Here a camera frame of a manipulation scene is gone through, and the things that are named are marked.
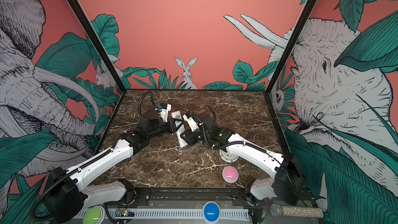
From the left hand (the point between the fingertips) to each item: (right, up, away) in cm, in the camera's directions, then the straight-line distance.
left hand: (184, 120), depth 75 cm
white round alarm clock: (+23, -22, +9) cm, 33 cm away
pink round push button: (+24, -29, +5) cm, 38 cm away
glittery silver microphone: (+43, -39, -8) cm, 59 cm away
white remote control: (-3, +3, +1) cm, 4 cm away
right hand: (-1, -7, -2) cm, 7 cm away
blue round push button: (+13, -41, -6) cm, 44 cm away
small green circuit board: (-27, -42, -5) cm, 50 cm away
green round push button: (-39, -41, -8) cm, 57 cm away
